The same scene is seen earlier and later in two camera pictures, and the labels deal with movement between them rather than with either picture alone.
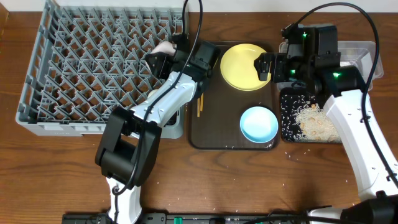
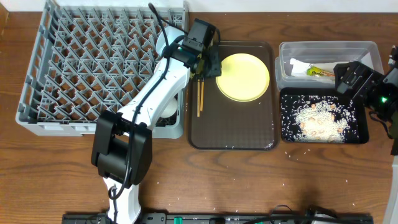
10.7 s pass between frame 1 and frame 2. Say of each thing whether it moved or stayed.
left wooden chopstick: stayed
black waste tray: stayed
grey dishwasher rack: stayed
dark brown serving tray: moved
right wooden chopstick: stayed
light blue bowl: moved
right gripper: moved
